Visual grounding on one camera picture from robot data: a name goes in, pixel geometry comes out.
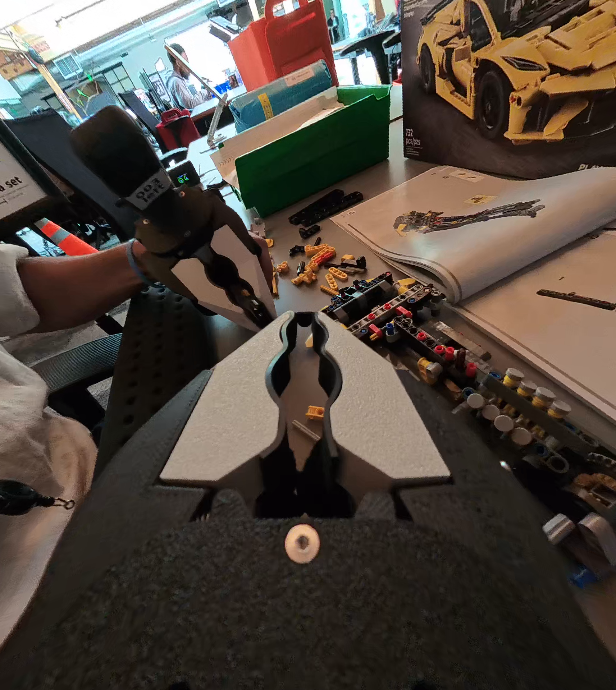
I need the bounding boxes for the white desk lamp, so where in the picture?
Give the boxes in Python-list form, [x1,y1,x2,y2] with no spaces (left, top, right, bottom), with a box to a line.
[164,43,234,149]

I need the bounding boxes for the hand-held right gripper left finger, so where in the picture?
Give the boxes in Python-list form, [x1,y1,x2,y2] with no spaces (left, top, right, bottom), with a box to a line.
[159,310,298,518]

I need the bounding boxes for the flat white paper bag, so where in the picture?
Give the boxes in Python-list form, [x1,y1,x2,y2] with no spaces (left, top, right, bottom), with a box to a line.
[211,89,346,179]

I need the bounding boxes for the person's left forearm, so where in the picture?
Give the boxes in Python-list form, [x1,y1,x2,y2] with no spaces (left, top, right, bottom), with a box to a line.
[17,240,149,332]

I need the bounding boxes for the long black lego beam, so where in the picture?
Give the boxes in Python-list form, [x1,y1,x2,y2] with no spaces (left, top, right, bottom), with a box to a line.
[300,191,365,227]
[288,189,349,224]

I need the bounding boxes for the green plastic bin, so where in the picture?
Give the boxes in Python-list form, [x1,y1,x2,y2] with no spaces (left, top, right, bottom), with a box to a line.
[225,85,392,218]

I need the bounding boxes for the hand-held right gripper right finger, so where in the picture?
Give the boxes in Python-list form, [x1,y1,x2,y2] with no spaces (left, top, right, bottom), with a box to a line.
[313,312,453,515]

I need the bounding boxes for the blue wrapped package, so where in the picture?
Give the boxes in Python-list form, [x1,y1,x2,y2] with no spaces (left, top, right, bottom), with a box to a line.
[229,59,338,134]

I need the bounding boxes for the yellow car picture box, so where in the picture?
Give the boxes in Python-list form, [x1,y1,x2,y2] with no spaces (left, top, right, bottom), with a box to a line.
[401,0,616,181]

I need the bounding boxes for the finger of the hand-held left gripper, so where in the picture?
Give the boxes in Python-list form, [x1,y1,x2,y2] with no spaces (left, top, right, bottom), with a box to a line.
[211,224,279,327]
[170,258,268,332]

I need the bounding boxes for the open instruction booklet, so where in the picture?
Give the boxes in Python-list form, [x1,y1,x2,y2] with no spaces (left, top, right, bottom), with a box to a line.
[329,165,616,444]

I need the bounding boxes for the black office chair with armrests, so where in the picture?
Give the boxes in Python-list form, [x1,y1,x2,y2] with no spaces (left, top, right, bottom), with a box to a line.
[30,333,122,416]

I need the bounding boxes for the red carrying case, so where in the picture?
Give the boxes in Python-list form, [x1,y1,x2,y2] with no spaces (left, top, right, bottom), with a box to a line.
[228,0,339,92]

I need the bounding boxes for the partly built lego car chassis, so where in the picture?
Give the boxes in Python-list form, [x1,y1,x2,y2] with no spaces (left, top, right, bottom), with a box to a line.
[321,272,616,588]

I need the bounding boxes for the scattered yellow lego pieces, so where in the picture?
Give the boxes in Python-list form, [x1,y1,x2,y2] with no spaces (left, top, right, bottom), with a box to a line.
[265,237,368,296]

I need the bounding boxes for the red backpack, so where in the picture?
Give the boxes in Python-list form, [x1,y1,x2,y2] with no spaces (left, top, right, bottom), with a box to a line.
[155,108,201,153]

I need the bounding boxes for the black perforated chair back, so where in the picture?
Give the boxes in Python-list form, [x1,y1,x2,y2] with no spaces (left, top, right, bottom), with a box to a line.
[95,285,219,478]

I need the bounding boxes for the orange traffic cone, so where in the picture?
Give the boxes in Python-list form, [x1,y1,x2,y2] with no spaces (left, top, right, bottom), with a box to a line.
[35,217,98,257]

